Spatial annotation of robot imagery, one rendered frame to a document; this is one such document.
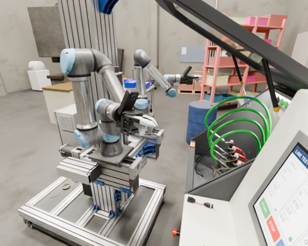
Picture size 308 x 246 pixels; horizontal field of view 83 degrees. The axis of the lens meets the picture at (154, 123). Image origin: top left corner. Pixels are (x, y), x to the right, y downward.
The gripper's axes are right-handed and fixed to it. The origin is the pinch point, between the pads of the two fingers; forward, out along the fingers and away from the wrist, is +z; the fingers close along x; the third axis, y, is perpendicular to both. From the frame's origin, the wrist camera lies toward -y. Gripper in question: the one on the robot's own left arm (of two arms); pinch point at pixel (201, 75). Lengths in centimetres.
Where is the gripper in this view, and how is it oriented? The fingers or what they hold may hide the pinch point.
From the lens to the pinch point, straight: 172.6
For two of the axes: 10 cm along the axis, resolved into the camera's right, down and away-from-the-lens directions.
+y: -0.1, 8.6, 5.1
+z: 10.0, -0.3, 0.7
